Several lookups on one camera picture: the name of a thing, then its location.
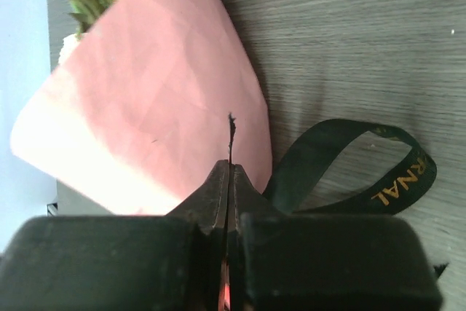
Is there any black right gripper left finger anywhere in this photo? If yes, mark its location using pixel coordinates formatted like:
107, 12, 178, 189
1, 160, 230, 310

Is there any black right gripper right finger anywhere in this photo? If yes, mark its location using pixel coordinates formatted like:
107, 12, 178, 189
229, 165, 443, 310

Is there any black ribbon with gold lettering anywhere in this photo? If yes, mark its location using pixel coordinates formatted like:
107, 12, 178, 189
264, 119, 437, 215

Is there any pink wrapping paper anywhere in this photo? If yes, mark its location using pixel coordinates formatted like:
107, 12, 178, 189
10, 0, 272, 215

